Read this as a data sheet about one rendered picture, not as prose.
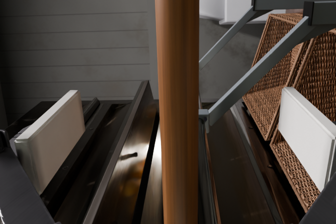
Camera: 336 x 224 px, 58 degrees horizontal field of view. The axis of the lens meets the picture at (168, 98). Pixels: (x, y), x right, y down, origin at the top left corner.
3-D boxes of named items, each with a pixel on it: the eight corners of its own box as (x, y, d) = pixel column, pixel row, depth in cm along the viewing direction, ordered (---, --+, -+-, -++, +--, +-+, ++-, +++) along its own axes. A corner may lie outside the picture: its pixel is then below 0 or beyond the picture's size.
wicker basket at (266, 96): (332, 143, 125) (264, 144, 127) (288, 97, 178) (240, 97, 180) (353, 23, 109) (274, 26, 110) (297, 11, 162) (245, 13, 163)
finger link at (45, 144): (40, 197, 14) (25, 197, 14) (86, 131, 21) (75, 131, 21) (28, 140, 13) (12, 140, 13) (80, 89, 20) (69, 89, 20)
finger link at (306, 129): (333, 138, 12) (352, 138, 12) (281, 86, 19) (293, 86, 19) (323, 198, 13) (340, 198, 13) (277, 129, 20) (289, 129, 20)
